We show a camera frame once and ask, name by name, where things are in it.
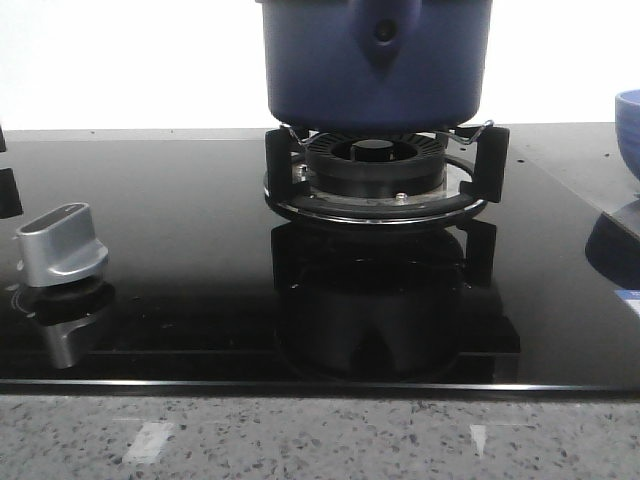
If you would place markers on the blue sticker on stove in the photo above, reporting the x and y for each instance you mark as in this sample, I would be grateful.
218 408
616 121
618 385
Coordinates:
631 298

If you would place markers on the black gas burner head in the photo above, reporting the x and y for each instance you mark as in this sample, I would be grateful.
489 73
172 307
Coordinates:
381 167

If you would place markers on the light blue ceramic bowl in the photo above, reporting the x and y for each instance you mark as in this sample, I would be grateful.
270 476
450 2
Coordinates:
627 123

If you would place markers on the black left burner grate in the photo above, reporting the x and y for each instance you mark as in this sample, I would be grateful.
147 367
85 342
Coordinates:
10 202

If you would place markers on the silver stove control knob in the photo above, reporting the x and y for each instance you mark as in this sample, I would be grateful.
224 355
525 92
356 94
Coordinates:
61 247

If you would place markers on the black glass gas stove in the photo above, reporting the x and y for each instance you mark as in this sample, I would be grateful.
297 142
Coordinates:
207 292

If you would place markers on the dark blue cooking pot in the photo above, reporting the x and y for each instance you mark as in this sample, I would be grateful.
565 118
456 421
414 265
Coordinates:
375 66

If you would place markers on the black pot support grate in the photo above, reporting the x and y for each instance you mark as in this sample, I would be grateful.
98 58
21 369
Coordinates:
475 159

